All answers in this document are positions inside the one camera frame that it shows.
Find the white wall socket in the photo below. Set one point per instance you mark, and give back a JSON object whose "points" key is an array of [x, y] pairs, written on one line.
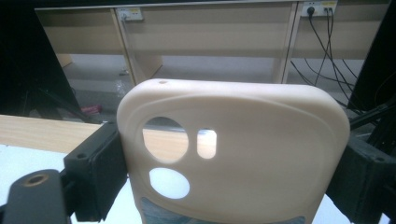
{"points": [[132, 14], [317, 7]]}

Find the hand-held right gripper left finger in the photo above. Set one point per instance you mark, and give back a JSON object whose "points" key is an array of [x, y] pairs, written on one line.
{"points": [[93, 174]]}

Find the beige wooden shelf unit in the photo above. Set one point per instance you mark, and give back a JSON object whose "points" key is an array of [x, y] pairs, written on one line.
{"points": [[202, 34]]}

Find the black metal stand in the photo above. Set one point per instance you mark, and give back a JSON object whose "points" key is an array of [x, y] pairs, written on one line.
{"points": [[373, 113]]}

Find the white table sheet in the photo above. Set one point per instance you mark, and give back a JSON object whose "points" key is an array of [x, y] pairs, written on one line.
{"points": [[25, 161]]}

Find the beige printed phone case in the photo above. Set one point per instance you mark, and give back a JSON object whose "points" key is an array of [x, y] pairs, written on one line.
{"points": [[249, 155]]}

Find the pink object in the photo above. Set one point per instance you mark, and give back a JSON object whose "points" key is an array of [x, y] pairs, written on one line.
{"points": [[91, 109]]}

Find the black curtain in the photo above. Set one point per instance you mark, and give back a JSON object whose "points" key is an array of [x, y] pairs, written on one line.
{"points": [[383, 62], [18, 62]]}

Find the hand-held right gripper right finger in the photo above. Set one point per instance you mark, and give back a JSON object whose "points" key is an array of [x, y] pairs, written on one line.
{"points": [[364, 186]]}

